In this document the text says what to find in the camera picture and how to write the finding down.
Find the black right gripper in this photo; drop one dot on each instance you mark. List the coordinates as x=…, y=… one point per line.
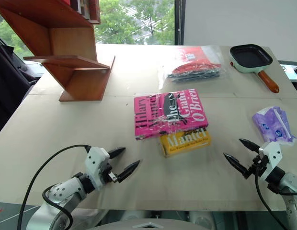
x=255, y=165

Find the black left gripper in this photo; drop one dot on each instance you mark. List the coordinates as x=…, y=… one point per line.
x=110, y=176

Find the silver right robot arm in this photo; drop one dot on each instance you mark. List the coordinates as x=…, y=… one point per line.
x=292, y=183

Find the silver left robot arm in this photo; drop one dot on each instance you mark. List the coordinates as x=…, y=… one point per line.
x=64, y=191

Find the pink Hilary Mantel book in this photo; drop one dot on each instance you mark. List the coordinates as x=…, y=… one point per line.
x=151, y=119

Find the yellow Mantel book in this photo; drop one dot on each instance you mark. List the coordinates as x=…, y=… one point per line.
x=184, y=146

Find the brown wooden bookshelf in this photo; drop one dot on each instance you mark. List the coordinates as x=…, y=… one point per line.
x=75, y=79

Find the purple tissue pack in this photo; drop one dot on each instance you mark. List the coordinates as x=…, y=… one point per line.
x=273, y=125

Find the green square frying pan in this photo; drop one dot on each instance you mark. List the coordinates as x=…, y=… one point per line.
x=250, y=56

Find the clear plastic bag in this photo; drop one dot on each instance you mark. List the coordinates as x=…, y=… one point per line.
x=210, y=56

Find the red booklet in bag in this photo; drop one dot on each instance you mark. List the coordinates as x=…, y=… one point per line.
x=198, y=60

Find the green trees outside window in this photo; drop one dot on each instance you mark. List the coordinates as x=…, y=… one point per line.
x=129, y=21

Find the dark chair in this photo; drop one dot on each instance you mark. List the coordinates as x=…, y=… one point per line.
x=9, y=79

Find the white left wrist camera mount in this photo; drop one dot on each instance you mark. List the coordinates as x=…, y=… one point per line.
x=95, y=163

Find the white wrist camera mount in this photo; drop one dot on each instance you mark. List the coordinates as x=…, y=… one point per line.
x=273, y=153
x=95, y=163

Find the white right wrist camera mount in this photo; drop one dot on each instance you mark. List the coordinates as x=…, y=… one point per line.
x=273, y=153

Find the black window frame post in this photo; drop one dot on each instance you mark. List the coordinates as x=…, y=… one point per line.
x=179, y=21

